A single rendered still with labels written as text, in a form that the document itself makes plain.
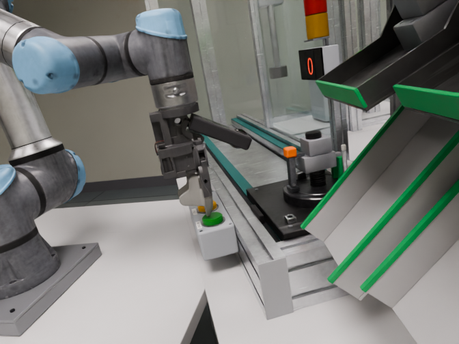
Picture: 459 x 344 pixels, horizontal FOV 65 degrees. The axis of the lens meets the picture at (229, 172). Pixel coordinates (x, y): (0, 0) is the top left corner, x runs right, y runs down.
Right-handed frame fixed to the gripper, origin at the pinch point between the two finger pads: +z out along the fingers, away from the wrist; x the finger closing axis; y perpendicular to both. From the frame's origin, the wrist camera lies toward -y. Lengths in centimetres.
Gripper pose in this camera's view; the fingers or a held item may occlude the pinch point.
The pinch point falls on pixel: (210, 208)
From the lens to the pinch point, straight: 69.7
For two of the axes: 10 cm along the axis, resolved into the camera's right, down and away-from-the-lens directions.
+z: 1.7, 9.4, 3.0
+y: -9.6, 2.2, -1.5
